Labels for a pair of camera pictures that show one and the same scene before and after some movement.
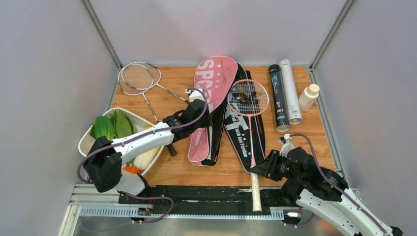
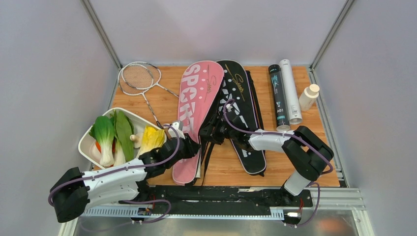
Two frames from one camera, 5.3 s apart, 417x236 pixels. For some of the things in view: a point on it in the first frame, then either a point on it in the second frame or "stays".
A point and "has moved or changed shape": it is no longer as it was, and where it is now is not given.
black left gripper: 207,122 -> 193,147
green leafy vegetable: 123,127 stays
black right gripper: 267,168 -> 206,131
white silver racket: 136,78 stays
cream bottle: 308,99 stays
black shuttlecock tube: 281,115 stays
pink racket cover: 215,75 has moved or changed shape
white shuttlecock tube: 295,115 stays
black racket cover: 242,115 has moved or changed shape
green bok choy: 102,126 stays
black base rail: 188,199 stays
